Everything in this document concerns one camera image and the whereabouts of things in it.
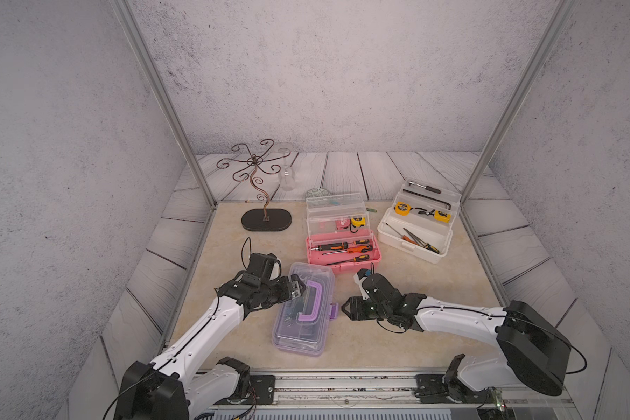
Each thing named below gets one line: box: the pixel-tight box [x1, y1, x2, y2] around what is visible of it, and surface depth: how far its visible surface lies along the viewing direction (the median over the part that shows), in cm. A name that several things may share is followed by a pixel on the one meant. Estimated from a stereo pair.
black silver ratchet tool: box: [407, 181, 442, 195], surface depth 113 cm
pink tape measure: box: [335, 218, 351, 231], surface depth 104 cm
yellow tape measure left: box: [394, 201, 413, 217], surface depth 110 cm
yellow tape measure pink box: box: [350, 217, 367, 228], surface depth 104 cm
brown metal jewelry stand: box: [217, 138, 293, 232], surface depth 113 cm
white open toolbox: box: [376, 179, 462, 265], surface depth 109 cm
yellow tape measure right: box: [433, 210, 452, 224], surface depth 106 cm
